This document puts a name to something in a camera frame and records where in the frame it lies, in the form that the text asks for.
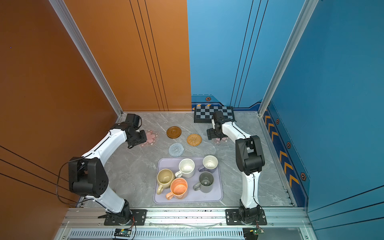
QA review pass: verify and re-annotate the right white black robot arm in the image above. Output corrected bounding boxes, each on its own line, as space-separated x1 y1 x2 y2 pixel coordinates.
207 120 265 224

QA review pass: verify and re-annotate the woven rattan round coaster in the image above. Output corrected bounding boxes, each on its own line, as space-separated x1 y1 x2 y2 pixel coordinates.
187 134 203 147

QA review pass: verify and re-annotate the lavender rectangular tray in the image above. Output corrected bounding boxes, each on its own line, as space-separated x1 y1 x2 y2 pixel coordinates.
154 157 223 205

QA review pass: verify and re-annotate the grey ceramic mug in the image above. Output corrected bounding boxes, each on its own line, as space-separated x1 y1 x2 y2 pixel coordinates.
193 172 214 193

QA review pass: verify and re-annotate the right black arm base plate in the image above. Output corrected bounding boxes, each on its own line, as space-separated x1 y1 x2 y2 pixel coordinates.
225 209 268 226

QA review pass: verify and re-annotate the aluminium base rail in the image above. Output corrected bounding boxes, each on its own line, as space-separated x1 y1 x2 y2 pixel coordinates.
55 207 317 240

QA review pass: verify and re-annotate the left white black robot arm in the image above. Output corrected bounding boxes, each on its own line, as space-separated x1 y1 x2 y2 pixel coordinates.
68 124 147 225

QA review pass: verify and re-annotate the aluminium corner post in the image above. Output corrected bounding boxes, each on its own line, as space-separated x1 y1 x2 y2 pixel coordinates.
49 0 123 116
258 0 319 117

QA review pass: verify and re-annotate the aluminium corner post right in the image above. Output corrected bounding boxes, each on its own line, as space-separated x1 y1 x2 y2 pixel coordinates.
258 0 319 117

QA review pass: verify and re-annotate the aluminium corner post left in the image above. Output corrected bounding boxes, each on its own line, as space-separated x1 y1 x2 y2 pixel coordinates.
49 0 123 116

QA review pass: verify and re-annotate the pink cherry blossom coaster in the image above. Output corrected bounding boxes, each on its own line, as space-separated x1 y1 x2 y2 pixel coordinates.
141 130 159 147
213 137 229 144

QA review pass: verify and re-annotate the right small circuit board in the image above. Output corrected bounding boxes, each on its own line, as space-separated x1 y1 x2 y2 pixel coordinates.
243 228 265 240

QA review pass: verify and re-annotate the grey woven round coaster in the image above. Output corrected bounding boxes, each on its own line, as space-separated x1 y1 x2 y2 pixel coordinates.
169 143 184 157

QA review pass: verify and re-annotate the left green circuit board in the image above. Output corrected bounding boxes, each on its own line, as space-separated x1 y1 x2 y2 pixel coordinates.
113 228 133 240

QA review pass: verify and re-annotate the purple white ceramic mug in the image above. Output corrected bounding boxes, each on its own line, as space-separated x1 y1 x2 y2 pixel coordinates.
198 155 219 173

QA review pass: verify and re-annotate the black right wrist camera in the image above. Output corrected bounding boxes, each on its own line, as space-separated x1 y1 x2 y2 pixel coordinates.
213 111 226 124

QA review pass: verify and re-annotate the black silver chessboard box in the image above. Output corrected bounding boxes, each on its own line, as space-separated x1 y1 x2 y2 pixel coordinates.
194 105 235 123

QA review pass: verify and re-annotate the orange ceramic mug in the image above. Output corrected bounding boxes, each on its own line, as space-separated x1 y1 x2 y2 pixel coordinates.
166 178 188 200

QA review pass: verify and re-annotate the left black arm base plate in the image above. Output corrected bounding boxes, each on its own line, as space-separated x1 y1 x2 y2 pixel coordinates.
98 209 147 226

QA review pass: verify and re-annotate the yellow ceramic mug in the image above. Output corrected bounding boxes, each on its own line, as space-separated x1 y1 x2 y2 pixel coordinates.
157 169 175 195

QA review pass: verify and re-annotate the brown wooden round coaster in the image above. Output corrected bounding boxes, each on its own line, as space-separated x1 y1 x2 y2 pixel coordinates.
167 126 182 139

